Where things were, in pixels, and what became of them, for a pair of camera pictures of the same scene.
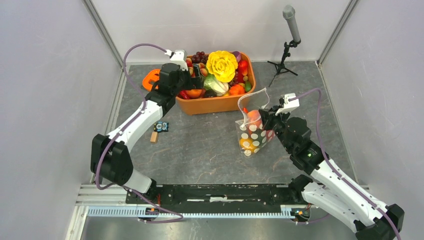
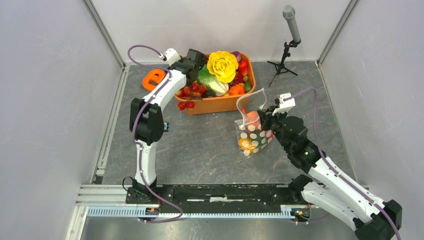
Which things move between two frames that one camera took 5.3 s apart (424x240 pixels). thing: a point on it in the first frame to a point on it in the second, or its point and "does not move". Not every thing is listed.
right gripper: [268, 117] does not move
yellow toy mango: [247, 144] does not move
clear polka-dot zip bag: [252, 135] does not move
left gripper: [196, 82] to [180, 61]
